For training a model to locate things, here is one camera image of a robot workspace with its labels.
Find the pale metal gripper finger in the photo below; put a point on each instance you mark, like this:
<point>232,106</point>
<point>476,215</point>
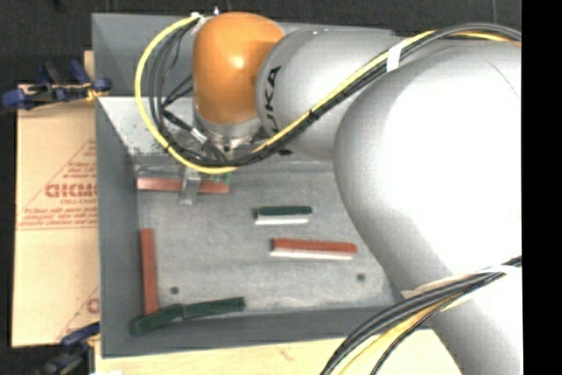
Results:
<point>186,197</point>
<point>193,178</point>

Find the red-brown flat block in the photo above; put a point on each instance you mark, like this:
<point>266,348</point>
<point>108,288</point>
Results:
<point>149,268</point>
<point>314,246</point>
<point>158,184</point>

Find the grey metal bin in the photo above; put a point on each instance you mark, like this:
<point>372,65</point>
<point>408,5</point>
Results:
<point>219,250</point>

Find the dark green flat block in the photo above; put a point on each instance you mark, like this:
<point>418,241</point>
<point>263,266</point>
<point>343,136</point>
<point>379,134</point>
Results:
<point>283,211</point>
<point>156,320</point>
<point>215,306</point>

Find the brown cardboard board, red print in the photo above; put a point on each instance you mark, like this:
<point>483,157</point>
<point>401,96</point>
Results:
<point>52,232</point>

